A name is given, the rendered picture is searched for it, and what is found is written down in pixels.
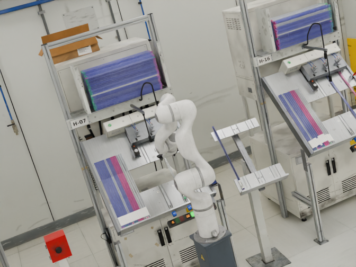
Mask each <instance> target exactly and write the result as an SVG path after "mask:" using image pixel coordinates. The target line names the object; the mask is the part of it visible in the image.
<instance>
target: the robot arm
mask: <svg viewBox="0 0 356 267"><path fill-rule="evenodd" d="M196 115H197V107H196V105H195V104H194V103H193V102H192V101H191V100H181V101H176V99H175V97H174V96H173V95H171V94H168V93H166V94H164V95H163V96H162V97H161V100H160V104H159V105H158V106H157V108H156V110H155V119H156V121H157V122H158V123H160V124H163V125H162V126H161V127H160V129H159V130H158V132H157V133H156V135H155V149H156V151H157V153H158V154H159V155H157V158H159V159H160V160H161V161H162V160H163V158H165V157H168V156H171V155H174V156H175V154H176V153H177V152H179V153H180V154H181V156H182V157H183V158H185V159H187V160H189V161H192V162H194V163H195V164H196V167H194V168H191V169H189V170H186V171H183V172H180V173H179V174H177V175H176V176H175V178H174V185H175V187H176V189H177V190H178V191H179V192H180V193H181V194H183V195H184V196H186V197H187V198H188V199H189V200H190V202H191V204H192V209H193V212H194V216H195V220H196V223H197V227H198V230H197V231H196V232H195V233H194V240H195V241H196V242H198V243H202V244H208V243H213V242H216V241H218V240H220V239H222V238H223V237H224V236H225V234H226V228H225V227H224V226H222V225H219V224H218V222H217V217H216V213H215V209H214V206H213V201H212V198H211V195H210V194H208V193H206V192H196V191H195V190H197V189H200V188H202V187H205V186H208V185H210V184H212V183H213V182H214V181H215V179H216V175H215V172H214V170H213V168H212V167H211V166H210V165H209V164H208V163H207V162H206V161H205V160H204V159H203V157H202V156H201V155H200V153H199V152H198V150H197V148H196V145H195V142H194V139H193V135H192V125H193V122H194V120H195V117H196ZM178 120H182V123H181V125H180V127H179V129H178V130H177V132H175V130H176V129H177V121H178Z"/></svg>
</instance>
